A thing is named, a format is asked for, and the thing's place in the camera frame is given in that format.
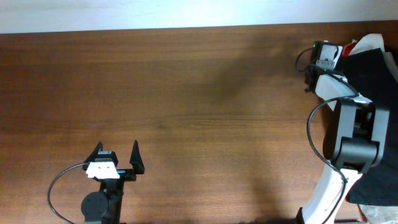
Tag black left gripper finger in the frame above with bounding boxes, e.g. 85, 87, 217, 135
129, 140, 145, 174
82, 141, 103, 170

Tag black shorts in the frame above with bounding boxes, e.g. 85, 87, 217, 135
334, 47, 398, 207

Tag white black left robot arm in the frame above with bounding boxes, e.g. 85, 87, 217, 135
81, 141, 145, 224

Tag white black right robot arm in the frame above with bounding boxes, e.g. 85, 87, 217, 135
295, 40, 389, 224

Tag red cloth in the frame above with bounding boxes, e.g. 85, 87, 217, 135
341, 40, 358, 57

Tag white cloth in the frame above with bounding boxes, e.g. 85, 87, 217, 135
349, 34, 397, 80

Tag grey shorts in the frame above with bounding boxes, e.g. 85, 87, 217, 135
358, 205, 397, 224

